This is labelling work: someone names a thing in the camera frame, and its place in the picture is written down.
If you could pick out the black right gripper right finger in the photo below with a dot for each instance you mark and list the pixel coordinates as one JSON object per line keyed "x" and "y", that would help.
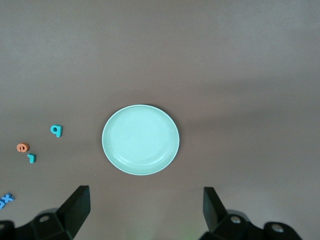
{"x": 225, "y": 225}

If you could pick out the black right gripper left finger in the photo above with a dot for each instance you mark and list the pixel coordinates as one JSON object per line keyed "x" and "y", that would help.
{"x": 62, "y": 220}

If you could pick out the teal foam letter r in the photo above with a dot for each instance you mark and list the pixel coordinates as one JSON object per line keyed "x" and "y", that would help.
{"x": 31, "y": 158}

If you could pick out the orange foam letter e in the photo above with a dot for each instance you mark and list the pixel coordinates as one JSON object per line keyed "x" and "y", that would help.
{"x": 22, "y": 147}

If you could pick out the teal foam letter a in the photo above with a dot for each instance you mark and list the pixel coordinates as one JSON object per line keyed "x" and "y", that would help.
{"x": 56, "y": 130}

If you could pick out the blue foam letter x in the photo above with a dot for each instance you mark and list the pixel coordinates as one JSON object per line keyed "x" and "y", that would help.
{"x": 7, "y": 198}

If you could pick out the mint green plate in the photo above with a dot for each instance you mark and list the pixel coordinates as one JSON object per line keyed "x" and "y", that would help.
{"x": 140, "y": 140}

